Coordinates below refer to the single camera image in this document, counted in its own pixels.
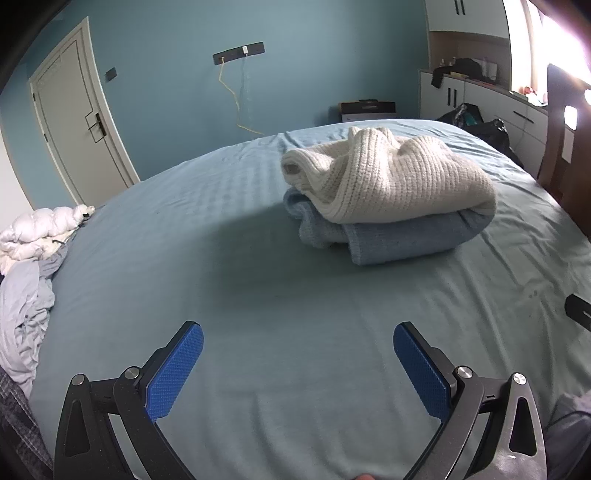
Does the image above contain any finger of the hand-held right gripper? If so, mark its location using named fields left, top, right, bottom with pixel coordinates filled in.
left=565, top=293, right=591, bottom=334

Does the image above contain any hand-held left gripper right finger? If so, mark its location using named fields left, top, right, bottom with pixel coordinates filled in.
left=392, top=322, right=548, bottom=480

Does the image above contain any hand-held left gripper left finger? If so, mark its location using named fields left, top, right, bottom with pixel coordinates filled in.
left=53, top=320, right=205, bottom=480

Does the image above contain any white knit sweater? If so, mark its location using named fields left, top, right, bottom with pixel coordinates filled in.
left=281, top=126, right=497, bottom=224

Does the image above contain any person's lavender clothing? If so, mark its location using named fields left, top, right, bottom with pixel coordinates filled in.
left=545, top=394, right=591, bottom=480

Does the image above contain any light blue bed sheet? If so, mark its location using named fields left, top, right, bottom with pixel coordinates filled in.
left=28, top=119, right=591, bottom=480

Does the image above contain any light blue knit sweater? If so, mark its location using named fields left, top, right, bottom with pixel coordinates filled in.
left=283, top=187, right=494, bottom=266

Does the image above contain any wooden headboard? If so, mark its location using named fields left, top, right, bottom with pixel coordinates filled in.
left=538, top=62, right=591, bottom=232

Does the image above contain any crumpled grey-blue sheet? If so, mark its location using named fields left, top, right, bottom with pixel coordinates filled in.
left=0, top=240, right=77, bottom=386

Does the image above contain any dark plaid cloth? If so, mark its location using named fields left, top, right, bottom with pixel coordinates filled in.
left=0, top=364, right=54, bottom=480

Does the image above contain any black plastic bag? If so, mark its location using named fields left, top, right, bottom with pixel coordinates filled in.
left=436, top=104, right=525, bottom=169

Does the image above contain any low white drawer cabinet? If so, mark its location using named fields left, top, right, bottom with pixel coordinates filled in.
left=418, top=68, right=550, bottom=178

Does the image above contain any dark cardboard box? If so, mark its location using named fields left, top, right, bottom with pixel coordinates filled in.
left=329, top=99, right=398, bottom=124

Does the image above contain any black garment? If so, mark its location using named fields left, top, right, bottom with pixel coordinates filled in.
left=430, top=58, right=485, bottom=89

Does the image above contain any bright window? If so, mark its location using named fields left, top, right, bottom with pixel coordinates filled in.
left=508, top=0, right=591, bottom=93

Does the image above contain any white room door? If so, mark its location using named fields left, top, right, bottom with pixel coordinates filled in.
left=28, top=16, right=141, bottom=210

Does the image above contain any black door handle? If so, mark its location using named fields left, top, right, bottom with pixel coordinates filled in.
left=84, top=112, right=108, bottom=143

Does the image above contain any thin white cable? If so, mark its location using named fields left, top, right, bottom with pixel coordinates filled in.
left=239, top=53, right=254, bottom=126

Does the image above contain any black wall socket strip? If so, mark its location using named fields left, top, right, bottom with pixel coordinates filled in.
left=212, top=41, right=265, bottom=65

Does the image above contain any white wall cabinet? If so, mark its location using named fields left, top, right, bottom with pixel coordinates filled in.
left=424, top=0, right=511, bottom=38

